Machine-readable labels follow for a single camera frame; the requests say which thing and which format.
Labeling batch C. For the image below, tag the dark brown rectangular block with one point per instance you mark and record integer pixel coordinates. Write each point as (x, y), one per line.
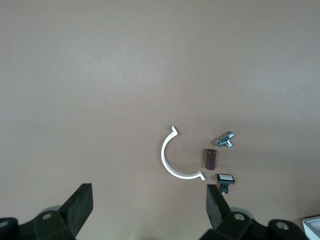
(210, 159)

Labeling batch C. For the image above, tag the chrome metal tee fitting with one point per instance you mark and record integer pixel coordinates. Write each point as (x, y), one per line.
(223, 140)

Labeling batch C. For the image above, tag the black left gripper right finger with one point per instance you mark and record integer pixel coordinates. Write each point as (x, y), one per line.
(215, 207)

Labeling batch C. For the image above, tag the white drawer cabinet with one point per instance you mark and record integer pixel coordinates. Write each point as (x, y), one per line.
(312, 228)

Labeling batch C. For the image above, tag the white square push button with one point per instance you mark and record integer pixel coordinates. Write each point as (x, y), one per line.
(225, 178)

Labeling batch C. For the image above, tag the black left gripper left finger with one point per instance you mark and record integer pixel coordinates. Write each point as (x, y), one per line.
(77, 210)

